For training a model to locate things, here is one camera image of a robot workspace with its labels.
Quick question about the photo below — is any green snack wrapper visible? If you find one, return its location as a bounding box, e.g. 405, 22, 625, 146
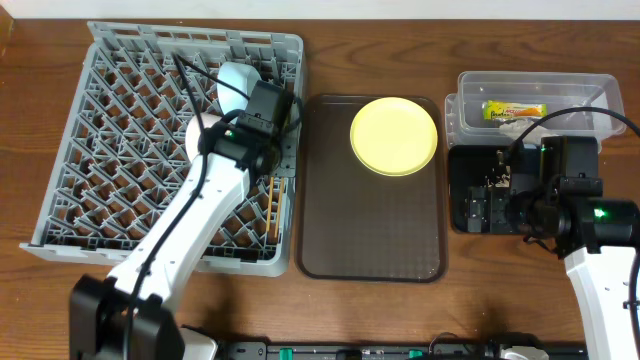
482, 100, 548, 122

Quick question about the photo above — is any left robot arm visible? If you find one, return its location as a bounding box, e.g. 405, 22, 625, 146
69, 81, 302, 359

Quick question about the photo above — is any grey dishwasher rack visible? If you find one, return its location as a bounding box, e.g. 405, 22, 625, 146
24, 22, 306, 266

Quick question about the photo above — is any yellow plate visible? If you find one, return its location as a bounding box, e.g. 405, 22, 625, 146
349, 97, 439, 177

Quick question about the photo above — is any light blue bowl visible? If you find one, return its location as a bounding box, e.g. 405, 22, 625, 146
217, 62, 261, 114

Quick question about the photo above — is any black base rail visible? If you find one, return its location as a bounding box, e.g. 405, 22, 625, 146
201, 332, 589, 360

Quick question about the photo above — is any white napkin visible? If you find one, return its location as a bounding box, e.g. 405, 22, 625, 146
499, 119, 557, 145

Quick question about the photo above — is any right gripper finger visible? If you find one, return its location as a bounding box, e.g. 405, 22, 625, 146
466, 187, 489, 233
489, 187, 508, 233

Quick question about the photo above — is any wooden chopstick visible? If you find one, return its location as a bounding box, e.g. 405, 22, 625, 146
265, 177, 274, 236
274, 177, 285, 242

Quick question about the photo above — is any pink white bowl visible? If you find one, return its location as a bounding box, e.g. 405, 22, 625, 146
185, 114, 221, 162

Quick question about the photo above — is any clear plastic bin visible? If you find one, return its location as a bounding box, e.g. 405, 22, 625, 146
445, 71, 624, 147

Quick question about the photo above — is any black tray bin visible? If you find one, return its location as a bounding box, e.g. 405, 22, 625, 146
448, 145, 522, 235

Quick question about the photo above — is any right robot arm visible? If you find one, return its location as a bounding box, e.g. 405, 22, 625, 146
448, 136, 639, 359

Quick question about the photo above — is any rice food waste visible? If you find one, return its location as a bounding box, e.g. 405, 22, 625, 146
485, 160, 511, 188

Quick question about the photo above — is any brown serving tray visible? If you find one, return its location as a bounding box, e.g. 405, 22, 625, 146
296, 94, 448, 283

